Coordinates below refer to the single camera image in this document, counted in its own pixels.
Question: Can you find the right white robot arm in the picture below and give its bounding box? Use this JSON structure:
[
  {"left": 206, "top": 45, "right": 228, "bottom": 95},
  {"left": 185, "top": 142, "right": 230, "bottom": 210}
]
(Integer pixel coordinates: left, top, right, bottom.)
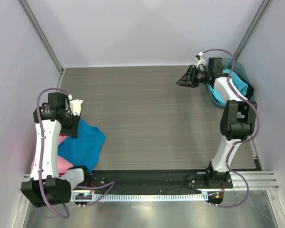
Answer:
[{"left": 176, "top": 57, "right": 257, "bottom": 190}]

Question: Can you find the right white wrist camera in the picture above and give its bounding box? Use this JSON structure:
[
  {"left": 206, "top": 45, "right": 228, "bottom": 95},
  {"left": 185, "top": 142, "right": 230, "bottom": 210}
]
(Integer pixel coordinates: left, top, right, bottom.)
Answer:
[{"left": 195, "top": 52, "right": 206, "bottom": 70}]

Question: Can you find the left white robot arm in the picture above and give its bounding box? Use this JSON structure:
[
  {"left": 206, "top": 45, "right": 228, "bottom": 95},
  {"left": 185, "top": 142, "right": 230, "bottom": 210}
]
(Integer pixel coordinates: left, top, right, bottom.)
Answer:
[{"left": 20, "top": 92, "right": 91, "bottom": 208}]

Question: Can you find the aluminium front rail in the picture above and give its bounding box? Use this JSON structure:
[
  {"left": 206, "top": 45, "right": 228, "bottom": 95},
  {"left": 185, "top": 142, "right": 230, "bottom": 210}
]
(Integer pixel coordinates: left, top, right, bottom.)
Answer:
[{"left": 19, "top": 171, "right": 280, "bottom": 193}]

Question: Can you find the aluminium corner post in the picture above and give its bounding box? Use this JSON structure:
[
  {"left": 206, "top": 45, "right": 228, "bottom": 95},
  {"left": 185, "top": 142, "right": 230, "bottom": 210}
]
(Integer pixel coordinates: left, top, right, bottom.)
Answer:
[
  {"left": 18, "top": 0, "right": 64, "bottom": 75},
  {"left": 234, "top": 0, "right": 272, "bottom": 60}
]

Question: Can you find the right aluminium corner post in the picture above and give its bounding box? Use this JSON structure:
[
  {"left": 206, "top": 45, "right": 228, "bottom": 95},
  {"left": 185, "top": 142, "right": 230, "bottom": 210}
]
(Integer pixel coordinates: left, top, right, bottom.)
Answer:
[{"left": 234, "top": 0, "right": 272, "bottom": 60}]

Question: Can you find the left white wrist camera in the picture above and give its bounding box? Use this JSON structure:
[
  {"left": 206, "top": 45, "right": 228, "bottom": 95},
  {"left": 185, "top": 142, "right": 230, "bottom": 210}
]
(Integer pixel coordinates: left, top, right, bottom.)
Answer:
[{"left": 68, "top": 95, "right": 84, "bottom": 116}]

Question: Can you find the blue translucent plastic bin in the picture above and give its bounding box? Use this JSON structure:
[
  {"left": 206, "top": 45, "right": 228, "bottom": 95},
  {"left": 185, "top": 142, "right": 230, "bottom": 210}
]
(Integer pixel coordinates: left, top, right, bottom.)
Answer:
[{"left": 206, "top": 61, "right": 255, "bottom": 109}]

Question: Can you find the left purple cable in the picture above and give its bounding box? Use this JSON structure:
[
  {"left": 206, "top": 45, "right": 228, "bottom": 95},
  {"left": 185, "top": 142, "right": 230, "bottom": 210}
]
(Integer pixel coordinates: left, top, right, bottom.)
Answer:
[{"left": 36, "top": 87, "right": 115, "bottom": 219}]

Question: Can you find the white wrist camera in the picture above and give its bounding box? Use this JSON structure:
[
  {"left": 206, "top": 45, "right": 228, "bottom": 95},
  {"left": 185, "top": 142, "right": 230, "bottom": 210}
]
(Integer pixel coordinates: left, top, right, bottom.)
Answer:
[
  {"left": 68, "top": 95, "right": 84, "bottom": 116},
  {"left": 195, "top": 52, "right": 206, "bottom": 70}
]

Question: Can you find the pink folded t shirt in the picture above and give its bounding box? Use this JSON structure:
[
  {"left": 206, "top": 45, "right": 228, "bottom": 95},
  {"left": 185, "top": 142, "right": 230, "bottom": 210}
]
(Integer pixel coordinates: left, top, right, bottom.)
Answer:
[{"left": 30, "top": 135, "right": 73, "bottom": 179}]

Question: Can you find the light blue t shirt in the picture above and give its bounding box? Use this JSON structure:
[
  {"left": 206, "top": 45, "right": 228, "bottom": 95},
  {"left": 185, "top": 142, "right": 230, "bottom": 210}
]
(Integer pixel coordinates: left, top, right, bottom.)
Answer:
[{"left": 207, "top": 71, "right": 249, "bottom": 107}]

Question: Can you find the slotted white cable duct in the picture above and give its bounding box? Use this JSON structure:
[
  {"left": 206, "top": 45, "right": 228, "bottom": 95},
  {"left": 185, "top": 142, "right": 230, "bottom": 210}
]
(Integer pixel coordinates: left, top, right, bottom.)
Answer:
[{"left": 70, "top": 192, "right": 208, "bottom": 203}]

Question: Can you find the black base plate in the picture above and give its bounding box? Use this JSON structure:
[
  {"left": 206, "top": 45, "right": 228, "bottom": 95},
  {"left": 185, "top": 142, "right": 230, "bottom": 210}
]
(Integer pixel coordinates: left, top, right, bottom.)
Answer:
[{"left": 91, "top": 169, "right": 233, "bottom": 195}]

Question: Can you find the left aluminium corner post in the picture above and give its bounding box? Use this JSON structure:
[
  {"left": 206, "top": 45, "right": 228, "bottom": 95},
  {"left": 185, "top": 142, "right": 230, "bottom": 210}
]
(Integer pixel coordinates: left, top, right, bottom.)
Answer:
[{"left": 18, "top": 0, "right": 64, "bottom": 75}]

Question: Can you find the black t shirt in bin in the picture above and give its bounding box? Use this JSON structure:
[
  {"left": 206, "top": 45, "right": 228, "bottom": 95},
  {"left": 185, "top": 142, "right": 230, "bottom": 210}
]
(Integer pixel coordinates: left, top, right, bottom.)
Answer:
[{"left": 237, "top": 75, "right": 254, "bottom": 99}]

